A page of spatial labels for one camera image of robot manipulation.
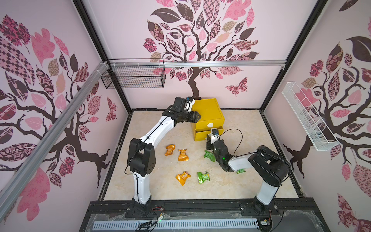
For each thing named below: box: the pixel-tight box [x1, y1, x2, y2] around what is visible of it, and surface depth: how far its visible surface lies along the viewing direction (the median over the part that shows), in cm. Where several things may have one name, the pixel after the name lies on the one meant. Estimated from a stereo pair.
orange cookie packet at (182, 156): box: [177, 148, 189, 162], surface depth 94 cm
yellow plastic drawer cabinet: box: [190, 98, 225, 142], surface depth 90 cm
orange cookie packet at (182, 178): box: [175, 171, 192, 186], surface depth 85 cm
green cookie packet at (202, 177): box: [197, 171, 211, 185], surface depth 85 cm
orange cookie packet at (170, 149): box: [165, 144, 176, 157], surface depth 97 cm
